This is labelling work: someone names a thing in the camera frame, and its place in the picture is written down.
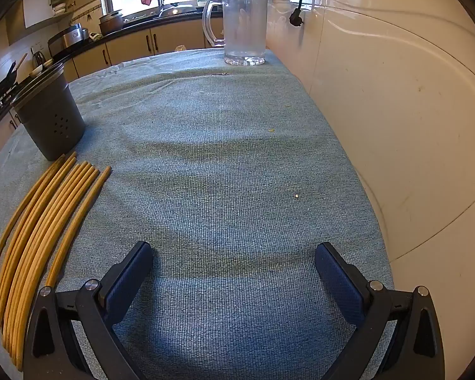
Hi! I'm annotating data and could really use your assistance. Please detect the bunch of wooden chopsticks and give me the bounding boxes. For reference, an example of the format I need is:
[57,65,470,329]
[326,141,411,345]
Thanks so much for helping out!
[0,151,112,372]

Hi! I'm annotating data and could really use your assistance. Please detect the black wok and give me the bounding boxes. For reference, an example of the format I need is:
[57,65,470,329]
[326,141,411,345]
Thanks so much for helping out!
[0,61,18,104]

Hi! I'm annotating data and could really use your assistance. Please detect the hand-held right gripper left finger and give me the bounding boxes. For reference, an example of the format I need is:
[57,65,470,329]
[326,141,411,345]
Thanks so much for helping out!
[23,241,154,380]

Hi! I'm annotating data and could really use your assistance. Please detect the stainless rice cooker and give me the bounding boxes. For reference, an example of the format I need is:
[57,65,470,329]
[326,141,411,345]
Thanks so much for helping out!
[61,23,84,47]

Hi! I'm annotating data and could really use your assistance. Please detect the white bowl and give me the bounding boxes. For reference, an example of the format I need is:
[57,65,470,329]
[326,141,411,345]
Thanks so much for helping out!
[29,59,54,79]

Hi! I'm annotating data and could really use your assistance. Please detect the brown cooking pot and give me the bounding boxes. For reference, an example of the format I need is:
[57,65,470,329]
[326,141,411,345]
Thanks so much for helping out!
[98,10,125,35]

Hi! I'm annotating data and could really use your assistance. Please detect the beige upper cabinet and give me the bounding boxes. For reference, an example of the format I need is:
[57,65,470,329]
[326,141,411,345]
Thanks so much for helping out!
[6,0,80,40]

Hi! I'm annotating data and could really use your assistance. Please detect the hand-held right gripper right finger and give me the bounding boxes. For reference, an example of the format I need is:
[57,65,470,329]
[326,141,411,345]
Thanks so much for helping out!
[314,241,446,380]

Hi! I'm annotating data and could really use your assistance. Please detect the blue-grey tablecloth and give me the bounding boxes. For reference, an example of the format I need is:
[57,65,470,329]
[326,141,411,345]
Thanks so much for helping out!
[0,47,396,380]

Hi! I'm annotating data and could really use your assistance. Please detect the dark grey utensil holder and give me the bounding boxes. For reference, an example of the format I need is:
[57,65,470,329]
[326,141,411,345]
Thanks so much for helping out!
[11,61,86,162]

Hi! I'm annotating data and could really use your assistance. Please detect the beige lower cabinets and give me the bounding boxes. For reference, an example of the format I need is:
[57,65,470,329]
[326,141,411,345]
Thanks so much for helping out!
[0,24,226,167]

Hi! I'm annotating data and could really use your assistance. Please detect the clear glass pitcher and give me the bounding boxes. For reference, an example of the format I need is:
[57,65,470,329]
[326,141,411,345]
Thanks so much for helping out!
[202,0,270,66]

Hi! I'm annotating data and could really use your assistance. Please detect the metal pot lid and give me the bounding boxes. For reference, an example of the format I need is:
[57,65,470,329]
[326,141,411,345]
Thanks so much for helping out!
[158,3,199,18]

